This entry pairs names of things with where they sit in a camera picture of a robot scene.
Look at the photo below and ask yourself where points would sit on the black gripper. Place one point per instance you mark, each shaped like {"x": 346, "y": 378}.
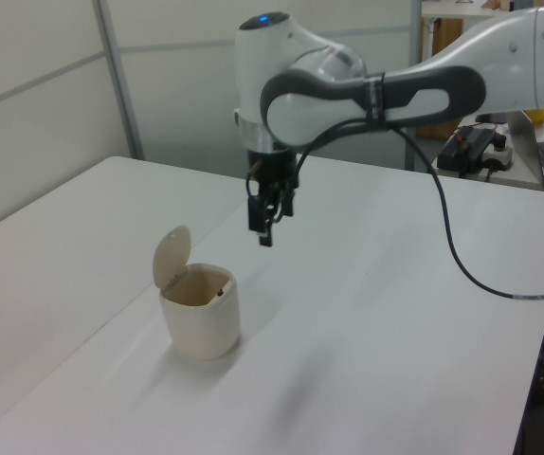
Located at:
{"x": 274, "y": 168}

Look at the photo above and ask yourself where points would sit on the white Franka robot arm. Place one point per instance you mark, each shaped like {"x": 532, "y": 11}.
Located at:
{"x": 300, "y": 109}

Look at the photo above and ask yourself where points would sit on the small white bin with lid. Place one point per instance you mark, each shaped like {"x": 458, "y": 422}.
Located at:
{"x": 205, "y": 332}

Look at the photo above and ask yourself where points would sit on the black power supply box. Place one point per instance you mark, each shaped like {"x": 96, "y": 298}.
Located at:
{"x": 464, "y": 149}

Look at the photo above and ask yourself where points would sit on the grey emergency stop button box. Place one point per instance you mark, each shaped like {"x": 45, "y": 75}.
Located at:
{"x": 498, "y": 154}

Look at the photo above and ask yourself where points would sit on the silver laptop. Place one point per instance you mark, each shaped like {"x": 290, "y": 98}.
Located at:
{"x": 523, "y": 142}

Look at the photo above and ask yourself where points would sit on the yellow object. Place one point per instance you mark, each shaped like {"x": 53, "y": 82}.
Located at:
{"x": 536, "y": 115}

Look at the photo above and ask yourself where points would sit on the grey partition post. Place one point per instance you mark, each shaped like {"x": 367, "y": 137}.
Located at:
{"x": 415, "y": 28}

